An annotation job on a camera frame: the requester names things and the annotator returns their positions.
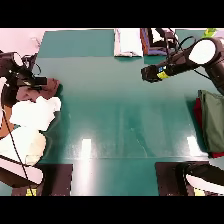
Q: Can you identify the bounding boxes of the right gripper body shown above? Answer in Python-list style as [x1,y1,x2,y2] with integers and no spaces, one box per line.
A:
[140,64,163,84]

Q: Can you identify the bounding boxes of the white garment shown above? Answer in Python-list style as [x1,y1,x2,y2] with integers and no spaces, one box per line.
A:
[9,95,63,133]
[114,28,144,58]

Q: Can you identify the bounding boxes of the heap of clothes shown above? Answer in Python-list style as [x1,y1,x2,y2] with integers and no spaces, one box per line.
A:
[139,28,178,57]

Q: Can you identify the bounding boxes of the white folded garment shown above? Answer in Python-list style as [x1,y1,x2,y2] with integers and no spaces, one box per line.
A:
[114,28,144,58]

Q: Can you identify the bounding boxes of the red garment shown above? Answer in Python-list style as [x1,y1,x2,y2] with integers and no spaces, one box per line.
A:
[193,98,224,159]

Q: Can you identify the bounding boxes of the yellow-green garment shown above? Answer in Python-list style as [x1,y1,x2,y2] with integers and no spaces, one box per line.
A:
[201,28,218,39]

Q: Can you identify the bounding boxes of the olive green garment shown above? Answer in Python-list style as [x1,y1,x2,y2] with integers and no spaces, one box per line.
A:
[198,89,224,154]

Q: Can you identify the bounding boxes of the brown garment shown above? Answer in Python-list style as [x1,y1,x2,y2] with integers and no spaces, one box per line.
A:
[15,78,62,103]

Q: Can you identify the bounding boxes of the cream garment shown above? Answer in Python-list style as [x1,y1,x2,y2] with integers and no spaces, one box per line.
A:
[0,125,48,167]

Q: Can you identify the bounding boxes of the black cable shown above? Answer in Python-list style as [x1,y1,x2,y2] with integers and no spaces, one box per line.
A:
[0,105,34,197]
[176,34,198,54]

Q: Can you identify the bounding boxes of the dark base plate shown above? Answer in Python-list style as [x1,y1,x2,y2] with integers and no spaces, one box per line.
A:
[154,162,224,197]
[12,163,74,197]

